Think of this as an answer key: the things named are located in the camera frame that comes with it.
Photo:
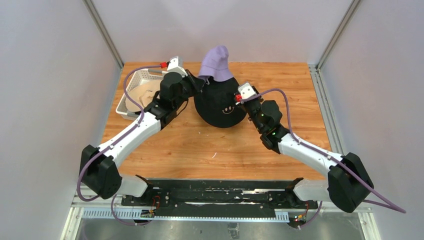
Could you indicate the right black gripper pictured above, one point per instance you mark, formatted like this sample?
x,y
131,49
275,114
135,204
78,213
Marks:
x,y
258,99

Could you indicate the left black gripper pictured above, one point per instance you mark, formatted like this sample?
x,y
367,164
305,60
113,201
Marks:
x,y
196,83

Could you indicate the lavender bucket hat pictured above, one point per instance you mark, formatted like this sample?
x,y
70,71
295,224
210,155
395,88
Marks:
x,y
215,65

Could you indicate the beige bucket hat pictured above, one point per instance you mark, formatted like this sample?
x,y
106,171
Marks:
x,y
216,103

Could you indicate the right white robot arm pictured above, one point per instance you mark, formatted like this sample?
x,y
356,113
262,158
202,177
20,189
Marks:
x,y
348,182

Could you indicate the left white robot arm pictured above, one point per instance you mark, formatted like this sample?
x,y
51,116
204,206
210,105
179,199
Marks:
x,y
99,165

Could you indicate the cream straw-coloured bucket hat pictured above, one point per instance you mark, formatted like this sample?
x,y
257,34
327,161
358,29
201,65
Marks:
x,y
144,93

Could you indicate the white perforated plastic basket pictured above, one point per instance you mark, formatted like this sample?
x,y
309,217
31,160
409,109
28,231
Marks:
x,y
124,107

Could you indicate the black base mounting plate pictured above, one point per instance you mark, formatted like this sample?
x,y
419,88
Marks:
x,y
219,198

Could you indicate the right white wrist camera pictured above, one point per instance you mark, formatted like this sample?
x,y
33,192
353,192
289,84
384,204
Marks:
x,y
244,91

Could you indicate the white slotted cable duct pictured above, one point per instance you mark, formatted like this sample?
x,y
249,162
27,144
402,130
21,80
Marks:
x,y
139,214

